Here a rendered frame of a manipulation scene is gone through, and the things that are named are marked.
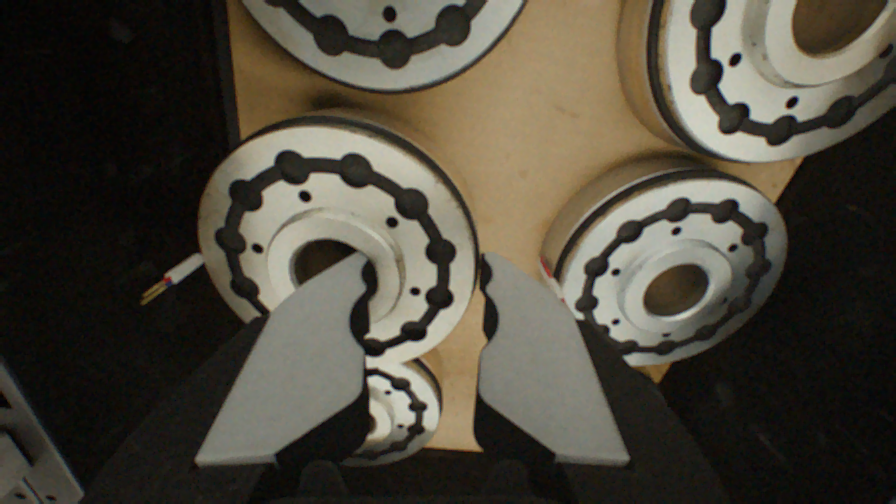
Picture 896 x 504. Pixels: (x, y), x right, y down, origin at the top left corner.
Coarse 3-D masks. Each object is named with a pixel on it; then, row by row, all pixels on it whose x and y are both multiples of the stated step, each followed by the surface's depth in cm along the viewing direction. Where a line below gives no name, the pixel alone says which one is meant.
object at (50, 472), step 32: (0, 320) 8; (0, 352) 8; (32, 352) 8; (0, 384) 8; (32, 384) 9; (0, 416) 9; (32, 416) 9; (64, 416) 9; (32, 448) 9; (64, 448) 10; (32, 480) 10; (64, 480) 10
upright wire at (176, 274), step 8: (192, 256) 12; (200, 256) 13; (184, 264) 12; (192, 264) 12; (200, 264) 13; (168, 272) 12; (176, 272) 12; (184, 272) 12; (168, 280) 11; (176, 280) 12; (152, 288) 11; (160, 288) 11; (144, 296) 11; (152, 296) 11
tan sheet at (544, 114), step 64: (576, 0) 13; (256, 64) 14; (512, 64) 14; (576, 64) 14; (256, 128) 15; (448, 128) 15; (512, 128) 15; (576, 128) 15; (640, 128) 15; (512, 192) 16; (576, 192) 17; (768, 192) 17; (512, 256) 18; (448, 384) 23; (448, 448) 26
